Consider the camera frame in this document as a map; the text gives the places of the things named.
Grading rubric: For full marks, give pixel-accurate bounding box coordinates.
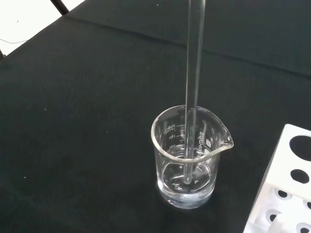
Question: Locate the white test tube rack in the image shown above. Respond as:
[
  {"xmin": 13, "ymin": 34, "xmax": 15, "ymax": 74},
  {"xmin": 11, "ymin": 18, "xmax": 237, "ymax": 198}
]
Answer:
[{"xmin": 243, "ymin": 123, "xmax": 311, "ymax": 233}]

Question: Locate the clear glass beaker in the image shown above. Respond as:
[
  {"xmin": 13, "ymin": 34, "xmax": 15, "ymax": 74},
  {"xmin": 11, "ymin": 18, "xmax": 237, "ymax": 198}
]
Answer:
[{"xmin": 150, "ymin": 104, "xmax": 234, "ymax": 209}]

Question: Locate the black bench cloth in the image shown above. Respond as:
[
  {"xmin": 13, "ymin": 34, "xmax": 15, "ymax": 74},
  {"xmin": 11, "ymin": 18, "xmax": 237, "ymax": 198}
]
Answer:
[{"xmin": 0, "ymin": 0, "xmax": 311, "ymax": 233}]

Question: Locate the black tripod leg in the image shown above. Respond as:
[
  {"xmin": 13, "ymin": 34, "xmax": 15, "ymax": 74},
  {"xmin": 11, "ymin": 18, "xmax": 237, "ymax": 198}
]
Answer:
[{"xmin": 50, "ymin": 0, "xmax": 70, "ymax": 15}]

